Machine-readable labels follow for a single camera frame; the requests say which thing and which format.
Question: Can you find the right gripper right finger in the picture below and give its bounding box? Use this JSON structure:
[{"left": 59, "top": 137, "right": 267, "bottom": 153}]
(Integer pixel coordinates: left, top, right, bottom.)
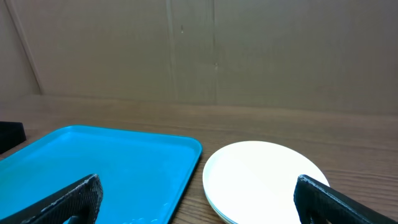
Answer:
[{"left": 294, "top": 175, "right": 397, "bottom": 224}]

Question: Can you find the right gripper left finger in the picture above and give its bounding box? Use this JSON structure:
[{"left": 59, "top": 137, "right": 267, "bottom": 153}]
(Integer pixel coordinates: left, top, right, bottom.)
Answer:
[{"left": 1, "top": 174, "right": 103, "bottom": 224}]

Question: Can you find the white plate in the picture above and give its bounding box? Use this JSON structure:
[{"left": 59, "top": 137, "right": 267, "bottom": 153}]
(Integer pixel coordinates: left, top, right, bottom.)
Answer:
[{"left": 202, "top": 141, "right": 328, "bottom": 223}]

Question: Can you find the teal plastic tray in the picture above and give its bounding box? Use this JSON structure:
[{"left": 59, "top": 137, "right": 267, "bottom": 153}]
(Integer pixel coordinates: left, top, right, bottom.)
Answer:
[{"left": 1, "top": 125, "right": 202, "bottom": 223}]

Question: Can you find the black plastic tray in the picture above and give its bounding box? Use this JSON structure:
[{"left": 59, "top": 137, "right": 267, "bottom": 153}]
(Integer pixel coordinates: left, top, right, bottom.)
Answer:
[{"left": 0, "top": 121, "right": 26, "bottom": 154}]

